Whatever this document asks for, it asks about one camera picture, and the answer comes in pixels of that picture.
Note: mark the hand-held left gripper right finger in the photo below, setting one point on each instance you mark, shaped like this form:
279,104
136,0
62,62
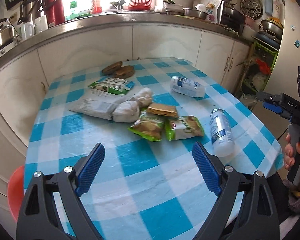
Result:
206,170

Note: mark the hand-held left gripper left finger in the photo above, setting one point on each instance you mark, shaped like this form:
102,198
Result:
90,172

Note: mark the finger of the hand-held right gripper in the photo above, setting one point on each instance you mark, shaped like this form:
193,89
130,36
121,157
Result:
272,107

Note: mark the bright green snack packet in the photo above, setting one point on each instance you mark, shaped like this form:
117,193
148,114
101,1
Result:
185,128

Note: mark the red plastic basin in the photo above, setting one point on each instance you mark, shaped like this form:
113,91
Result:
15,192

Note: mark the person's right hand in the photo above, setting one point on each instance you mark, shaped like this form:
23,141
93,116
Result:
288,155

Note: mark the clear plastic bottle blue label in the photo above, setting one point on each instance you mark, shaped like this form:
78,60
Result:
187,87
221,135

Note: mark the cream refrigerator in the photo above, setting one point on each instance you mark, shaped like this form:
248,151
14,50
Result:
290,60

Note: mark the blue white checkered tablecloth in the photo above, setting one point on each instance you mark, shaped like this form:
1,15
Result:
140,155

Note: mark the large grey white packet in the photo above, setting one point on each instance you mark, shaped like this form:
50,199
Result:
95,103

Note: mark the white tied plastic bag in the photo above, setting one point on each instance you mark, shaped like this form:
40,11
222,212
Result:
126,111

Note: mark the green potato chip packet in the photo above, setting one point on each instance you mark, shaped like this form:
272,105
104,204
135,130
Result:
146,127

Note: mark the stacked pans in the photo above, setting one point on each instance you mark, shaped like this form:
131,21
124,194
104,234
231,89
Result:
272,27

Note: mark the green white snack packet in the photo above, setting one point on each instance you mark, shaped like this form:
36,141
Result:
110,85

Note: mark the black silver toaster oven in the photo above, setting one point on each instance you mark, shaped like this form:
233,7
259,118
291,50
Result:
233,17

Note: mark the blue hanging bag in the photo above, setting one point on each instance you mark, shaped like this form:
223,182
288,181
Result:
268,5

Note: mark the round metal hanging rack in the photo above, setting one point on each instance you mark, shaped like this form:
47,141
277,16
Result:
251,6

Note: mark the printed white plastic bag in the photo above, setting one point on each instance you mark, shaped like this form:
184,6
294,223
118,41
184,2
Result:
211,10

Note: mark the stainless steel bowl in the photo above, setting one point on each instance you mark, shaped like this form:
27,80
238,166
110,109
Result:
195,13

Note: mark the white kitchen base cabinets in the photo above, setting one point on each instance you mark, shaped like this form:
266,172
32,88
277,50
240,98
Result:
165,42

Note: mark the stack of plates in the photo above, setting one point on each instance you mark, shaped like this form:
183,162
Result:
172,6

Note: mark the grey stone countertop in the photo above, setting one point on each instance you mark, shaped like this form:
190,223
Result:
115,20

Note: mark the green cloth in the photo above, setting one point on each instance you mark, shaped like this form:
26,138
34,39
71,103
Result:
77,15

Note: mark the stainless steel kettle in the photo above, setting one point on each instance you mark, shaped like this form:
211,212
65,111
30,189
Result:
2,37

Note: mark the green plastic bottle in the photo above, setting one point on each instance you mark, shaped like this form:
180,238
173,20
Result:
73,10

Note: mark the red plastic bottle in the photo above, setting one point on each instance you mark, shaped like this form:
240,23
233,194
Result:
97,3

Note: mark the red thermos flask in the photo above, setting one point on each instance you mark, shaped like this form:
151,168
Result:
53,5

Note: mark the steel thermos black top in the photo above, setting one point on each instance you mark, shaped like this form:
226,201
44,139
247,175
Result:
27,7

